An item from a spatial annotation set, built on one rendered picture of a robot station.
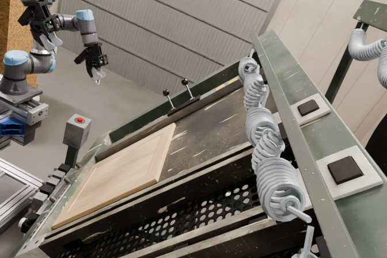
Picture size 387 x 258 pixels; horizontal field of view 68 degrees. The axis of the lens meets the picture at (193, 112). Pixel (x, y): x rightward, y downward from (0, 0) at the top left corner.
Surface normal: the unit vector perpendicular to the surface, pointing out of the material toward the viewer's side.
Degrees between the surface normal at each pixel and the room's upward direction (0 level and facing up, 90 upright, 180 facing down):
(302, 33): 90
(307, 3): 90
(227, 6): 90
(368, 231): 54
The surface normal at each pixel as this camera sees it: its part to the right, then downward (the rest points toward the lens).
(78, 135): -0.10, 0.45
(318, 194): -0.53, -0.78
